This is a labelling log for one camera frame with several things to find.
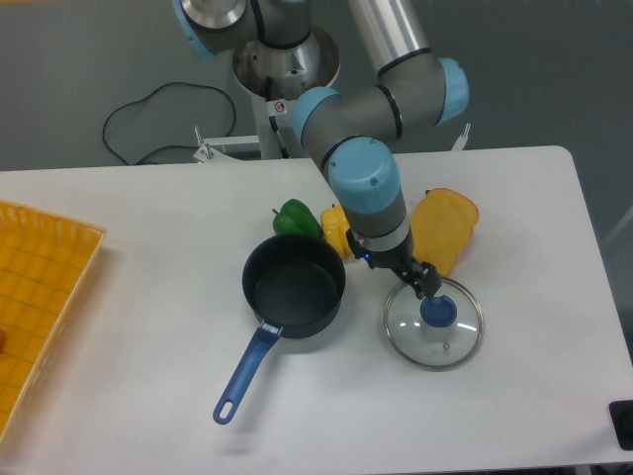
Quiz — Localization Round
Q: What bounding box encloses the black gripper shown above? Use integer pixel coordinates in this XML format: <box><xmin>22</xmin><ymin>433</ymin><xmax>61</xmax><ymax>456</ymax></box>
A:
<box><xmin>345</xmin><ymin>230</ymin><xmax>442</xmax><ymax>300</ymax></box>

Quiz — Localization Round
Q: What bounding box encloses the glass pot lid blue knob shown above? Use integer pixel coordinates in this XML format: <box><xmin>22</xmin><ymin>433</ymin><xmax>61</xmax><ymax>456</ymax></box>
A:
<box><xmin>383</xmin><ymin>274</ymin><xmax>486</xmax><ymax>370</ymax></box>

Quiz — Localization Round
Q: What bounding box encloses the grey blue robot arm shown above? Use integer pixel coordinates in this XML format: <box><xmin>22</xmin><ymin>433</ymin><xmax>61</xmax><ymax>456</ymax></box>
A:
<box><xmin>172</xmin><ymin>1</ymin><xmax>469</xmax><ymax>298</ymax></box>

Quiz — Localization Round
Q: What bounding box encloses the yellow toy bell pepper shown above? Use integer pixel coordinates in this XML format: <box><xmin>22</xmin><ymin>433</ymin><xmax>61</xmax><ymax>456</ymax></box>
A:
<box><xmin>320</xmin><ymin>204</ymin><xmax>354</xmax><ymax>259</ymax></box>

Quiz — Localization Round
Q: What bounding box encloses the green toy bell pepper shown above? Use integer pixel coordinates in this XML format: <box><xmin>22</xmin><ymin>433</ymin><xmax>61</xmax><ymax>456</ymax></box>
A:
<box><xmin>272</xmin><ymin>199</ymin><xmax>322</xmax><ymax>238</ymax></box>

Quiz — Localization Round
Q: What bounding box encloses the black object at table edge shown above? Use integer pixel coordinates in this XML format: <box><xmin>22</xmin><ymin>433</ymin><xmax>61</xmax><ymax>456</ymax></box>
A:
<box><xmin>608</xmin><ymin>400</ymin><xmax>633</xmax><ymax>451</ymax></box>

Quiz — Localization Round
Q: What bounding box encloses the yellow woven basket tray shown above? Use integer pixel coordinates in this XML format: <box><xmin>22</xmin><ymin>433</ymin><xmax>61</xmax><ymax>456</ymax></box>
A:
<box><xmin>1</xmin><ymin>201</ymin><xmax>107</xmax><ymax>436</ymax></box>

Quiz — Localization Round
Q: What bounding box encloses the black saucepan blue handle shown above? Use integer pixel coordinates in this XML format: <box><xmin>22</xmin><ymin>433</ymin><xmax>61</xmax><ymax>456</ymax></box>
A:
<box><xmin>213</xmin><ymin>235</ymin><xmax>346</xmax><ymax>425</ymax></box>

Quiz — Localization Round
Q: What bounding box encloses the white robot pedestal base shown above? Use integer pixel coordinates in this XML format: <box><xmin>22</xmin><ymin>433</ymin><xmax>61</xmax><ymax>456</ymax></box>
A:
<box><xmin>192</xmin><ymin>27</ymin><xmax>471</xmax><ymax>163</ymax></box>

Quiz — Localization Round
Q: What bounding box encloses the black cable on floor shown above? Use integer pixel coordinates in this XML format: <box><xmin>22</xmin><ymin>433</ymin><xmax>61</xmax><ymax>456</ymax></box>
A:
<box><xmin>102</xmin><ymin>81</ymin><xmax>237</xmax><ymax>166</ymax></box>

